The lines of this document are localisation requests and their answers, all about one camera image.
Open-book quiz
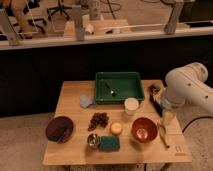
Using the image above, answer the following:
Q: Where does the metal spoon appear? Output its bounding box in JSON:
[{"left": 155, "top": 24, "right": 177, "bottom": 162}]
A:
[{"left": 105, "top": 83, "right": 116, "bottom": 96}]

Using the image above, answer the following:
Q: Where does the wooden spoon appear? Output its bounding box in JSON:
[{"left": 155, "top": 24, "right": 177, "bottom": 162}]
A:
[{"left": 157, "top": 123, "right": 170, "bottom": 148}]

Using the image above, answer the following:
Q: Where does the orange-brown bowl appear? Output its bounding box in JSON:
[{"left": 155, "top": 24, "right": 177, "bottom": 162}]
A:
[{"left": 131, "top": 117, "right": 158, "bottom": 143}]

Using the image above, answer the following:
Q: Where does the metal post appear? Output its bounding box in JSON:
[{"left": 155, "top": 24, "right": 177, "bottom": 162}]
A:
[
  {"left": 0, "top": 9, "right": 20, "bottom": 46},
  {"left": 164, "top": 0, "right": 184, "bottom": 35},
  {"left": 72, "top": 5, "right": 85, "bottom": 41}
]

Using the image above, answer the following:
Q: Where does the middle metal post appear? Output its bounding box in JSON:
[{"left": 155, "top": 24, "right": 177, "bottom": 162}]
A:
[{"left": 72, "top": 5, "right": 85, "bottom": 41}]

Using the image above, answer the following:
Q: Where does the left metal post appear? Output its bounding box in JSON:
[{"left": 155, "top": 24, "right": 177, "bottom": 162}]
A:
[{"left": 0, "top": 9, "right": 20, "bottom": 46}]

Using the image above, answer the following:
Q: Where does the bunch of dark grapes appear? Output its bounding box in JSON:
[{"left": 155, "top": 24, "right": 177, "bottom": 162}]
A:
[{"left": 88, "top": 113, "right": 109, "bottom": 131}]

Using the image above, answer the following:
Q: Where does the yellow round candle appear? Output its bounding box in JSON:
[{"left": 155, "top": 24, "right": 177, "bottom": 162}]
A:
[{"left": 110, "top": 122, "right": 123, "bottom": 135}]

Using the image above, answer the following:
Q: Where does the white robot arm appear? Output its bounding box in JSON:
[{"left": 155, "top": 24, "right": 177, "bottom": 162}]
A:
[{"left": 160, "top": 62, "right": 213, "bottom": 114}]

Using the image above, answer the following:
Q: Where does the white plastic cup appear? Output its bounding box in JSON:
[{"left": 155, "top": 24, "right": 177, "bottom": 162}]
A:
[{"left": 124, "top": 97, "right": 139, "bottom": 115}]

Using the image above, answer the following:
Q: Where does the green plastic tray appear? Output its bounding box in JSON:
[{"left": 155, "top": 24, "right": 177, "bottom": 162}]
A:
[{"left": 94, "top": 72, "right": 145, "bottom": 104}]

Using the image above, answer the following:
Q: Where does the black power cable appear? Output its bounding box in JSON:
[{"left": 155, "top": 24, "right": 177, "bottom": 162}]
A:
[{"left": 182, "top": 115, "right": 213, "bottom": 134}]

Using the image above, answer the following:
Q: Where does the small metal cup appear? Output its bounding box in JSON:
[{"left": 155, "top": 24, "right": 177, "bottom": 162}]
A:
[{"left": 87, "top": 134, "right": 100, "bottom": 149}]

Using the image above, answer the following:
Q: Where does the green sponge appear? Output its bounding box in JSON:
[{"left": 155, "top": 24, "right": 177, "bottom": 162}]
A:
[{"left": 99, "top": 136, "right": 120, "bottom": 151}]

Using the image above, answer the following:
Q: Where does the black office chair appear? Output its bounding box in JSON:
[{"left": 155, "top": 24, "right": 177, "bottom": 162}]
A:
[{"left": 46, "top": 0, "right": 71, "bottom": 21}]

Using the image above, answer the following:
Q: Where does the right metal post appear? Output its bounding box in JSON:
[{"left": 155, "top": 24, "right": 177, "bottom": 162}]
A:
[{"left": 164, "top": 0, "right": 184, "bottom": 35}]

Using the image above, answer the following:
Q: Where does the purple bowl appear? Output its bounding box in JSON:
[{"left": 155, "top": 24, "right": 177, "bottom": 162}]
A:
[{"left": 45, "top": 116, "right": 74, "bottom": 143}]

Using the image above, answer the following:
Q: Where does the grey folded cloth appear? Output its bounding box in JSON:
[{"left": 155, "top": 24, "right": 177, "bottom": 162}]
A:
[{"left": 80, "top": 94, "right": 96, "bottom": 109}]

